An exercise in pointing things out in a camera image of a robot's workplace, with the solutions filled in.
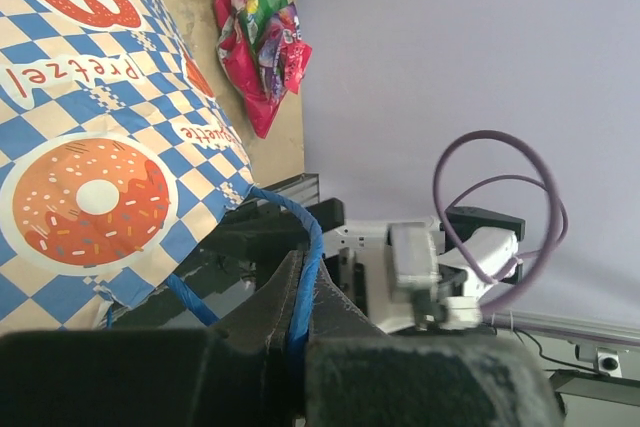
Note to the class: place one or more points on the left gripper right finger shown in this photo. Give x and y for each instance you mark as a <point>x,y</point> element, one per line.
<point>356,375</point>

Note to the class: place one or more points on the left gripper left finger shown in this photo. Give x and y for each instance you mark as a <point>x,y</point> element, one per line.
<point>233,373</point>

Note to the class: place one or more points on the blue checkered paper bag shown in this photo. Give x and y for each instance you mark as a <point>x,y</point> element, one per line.
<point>116,161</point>

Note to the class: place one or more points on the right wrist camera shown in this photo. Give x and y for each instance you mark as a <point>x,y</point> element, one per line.
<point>414,278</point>

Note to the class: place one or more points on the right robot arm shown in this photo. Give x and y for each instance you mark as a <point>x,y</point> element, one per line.
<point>359,252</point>

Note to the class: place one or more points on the red Real snack bag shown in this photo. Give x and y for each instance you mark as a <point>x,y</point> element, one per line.
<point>237,61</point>

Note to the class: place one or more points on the purple Fox's berries candy bag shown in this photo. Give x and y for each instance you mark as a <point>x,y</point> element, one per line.
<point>281,29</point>

